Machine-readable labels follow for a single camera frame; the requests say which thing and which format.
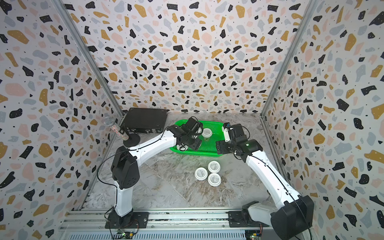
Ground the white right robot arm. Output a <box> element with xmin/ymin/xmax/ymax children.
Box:
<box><xmin>216</xmin><ymin>140</ymin><xmax>314</xmax><ymax>240</ymax></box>

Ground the green plastic basket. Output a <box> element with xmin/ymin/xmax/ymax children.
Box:
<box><xmin>170</xmin><ymin>121</ymin><xmax>225</xmax><ymax>157</ymax></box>

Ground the black microphone stand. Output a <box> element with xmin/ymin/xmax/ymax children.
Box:
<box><xmin>119</xmin><ymin>127</ymin><xmax>141</xmax><ymax>148</ymax></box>

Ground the black ribbed hard case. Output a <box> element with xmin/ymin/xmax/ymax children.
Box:
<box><xmin>121</xmin><ymin>108</ymin><xmax>168</xmax><ymax>134</ymax></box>

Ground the rhinestone silver microphone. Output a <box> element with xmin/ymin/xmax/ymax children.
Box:
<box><xmin>104</xmin><ymin>117</ymin><xmax>130</xmax><ymax>141</ymax></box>

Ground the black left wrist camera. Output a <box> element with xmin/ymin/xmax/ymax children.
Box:
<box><xmin>184</xmin><ymin>117</ymin><xmax>204</xmax><ymax>136</ymax></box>

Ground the aluminium corner post left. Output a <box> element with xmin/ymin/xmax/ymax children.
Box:
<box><xmin>52</xmin><ymin>0</ymin><xmax>124</xmax><ymax>120</ymax></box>

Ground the aluminium corner post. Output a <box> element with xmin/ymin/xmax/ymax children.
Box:
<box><xmin>260</xmin><ymin>0</ymin><xmax>319</xmax><ymax>119</ymax></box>
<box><xmin>52</xmin><ymin>0</ymin><xmax>124</xmax><ymax>120</ymax></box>

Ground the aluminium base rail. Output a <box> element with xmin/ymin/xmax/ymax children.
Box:
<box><xmin>58</xmin><ymin>208</ymin><xmax>279</xmax><ymax>240</ymax></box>

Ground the aluminium corner post right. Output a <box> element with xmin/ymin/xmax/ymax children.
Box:
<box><xmin>260</xmin><ymin>0</ymin><xmax>319</xmax><ymax>119</ymax></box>

